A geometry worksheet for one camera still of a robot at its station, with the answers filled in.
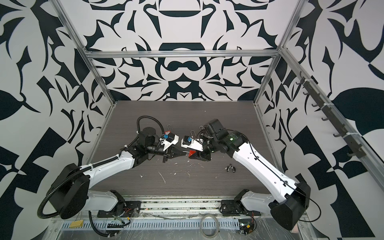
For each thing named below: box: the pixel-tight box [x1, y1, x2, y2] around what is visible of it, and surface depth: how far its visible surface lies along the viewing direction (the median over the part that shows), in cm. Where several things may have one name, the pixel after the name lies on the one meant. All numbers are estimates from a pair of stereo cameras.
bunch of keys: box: [224, 163, 236, 173], surface depth 87 cm
